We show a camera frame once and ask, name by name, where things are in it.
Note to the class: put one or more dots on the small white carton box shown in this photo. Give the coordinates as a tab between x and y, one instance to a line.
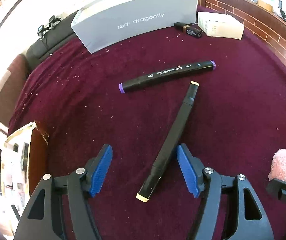
220	25

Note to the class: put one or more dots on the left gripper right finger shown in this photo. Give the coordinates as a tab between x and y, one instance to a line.
191	168

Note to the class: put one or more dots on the grey red dragonfly shoebox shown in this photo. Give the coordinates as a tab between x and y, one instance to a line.
105	22

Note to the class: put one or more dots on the pink fluffy ball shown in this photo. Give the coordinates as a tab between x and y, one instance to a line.
278	166

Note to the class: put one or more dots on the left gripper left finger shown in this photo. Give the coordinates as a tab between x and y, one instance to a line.
97	169

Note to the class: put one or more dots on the black suitcase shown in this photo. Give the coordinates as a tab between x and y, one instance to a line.
52	41

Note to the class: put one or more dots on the white box gold rim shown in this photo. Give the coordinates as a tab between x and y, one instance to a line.
23	164

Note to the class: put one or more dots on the black marker orange caps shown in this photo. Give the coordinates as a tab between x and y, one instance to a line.
167	150

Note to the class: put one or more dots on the black rectangular battery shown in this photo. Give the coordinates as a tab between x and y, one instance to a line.
187	29

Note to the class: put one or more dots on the maroon armchair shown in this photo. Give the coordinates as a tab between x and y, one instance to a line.
11	85

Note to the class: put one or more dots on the brown wooden headboard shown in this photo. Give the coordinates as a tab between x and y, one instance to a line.
263	24

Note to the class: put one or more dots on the black marker purple caps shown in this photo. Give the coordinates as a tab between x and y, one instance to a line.
165	75

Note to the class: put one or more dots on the maroon velvet bed cover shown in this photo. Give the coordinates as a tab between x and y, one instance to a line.
237	123

